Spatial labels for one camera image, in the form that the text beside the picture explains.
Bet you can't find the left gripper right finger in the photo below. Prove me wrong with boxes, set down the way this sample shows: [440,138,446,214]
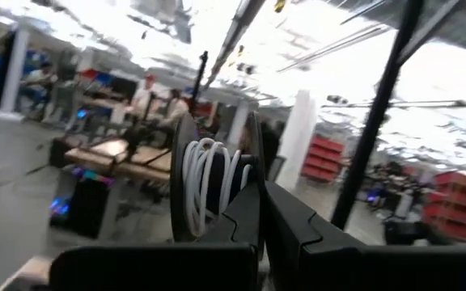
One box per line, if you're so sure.
[264,181,466,291]

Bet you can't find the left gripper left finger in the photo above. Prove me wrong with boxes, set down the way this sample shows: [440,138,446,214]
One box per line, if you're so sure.
[50,181,263,291]

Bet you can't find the white cord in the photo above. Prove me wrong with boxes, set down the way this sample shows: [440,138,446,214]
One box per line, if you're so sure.
[181,137,254,239]

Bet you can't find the black computer tower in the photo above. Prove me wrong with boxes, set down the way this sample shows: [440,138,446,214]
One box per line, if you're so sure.
[49,173,113,240]

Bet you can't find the red bin shelf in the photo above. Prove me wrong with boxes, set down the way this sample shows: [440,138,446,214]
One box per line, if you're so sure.
[421,169,466,246]
[300,135,346,183]

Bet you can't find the wooden work table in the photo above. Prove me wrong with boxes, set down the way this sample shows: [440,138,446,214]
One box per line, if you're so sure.
[63,137,173,183]

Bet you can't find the white pillar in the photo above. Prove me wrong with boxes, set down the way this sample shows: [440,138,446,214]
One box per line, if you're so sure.
[277,88,319,191]
[0,27,32,114]

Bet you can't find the person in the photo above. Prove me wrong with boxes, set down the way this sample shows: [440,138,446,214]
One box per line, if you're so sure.
[18,60,58,110]
[256,119,285,179]
[155,87,189,149]
[129,72,157,124]

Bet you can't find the thin black pole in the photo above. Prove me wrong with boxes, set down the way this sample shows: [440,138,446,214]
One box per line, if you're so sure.
[190,50,210,116]

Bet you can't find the black overhead light bar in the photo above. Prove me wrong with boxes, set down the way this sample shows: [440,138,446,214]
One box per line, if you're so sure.
[202,0,267,92]

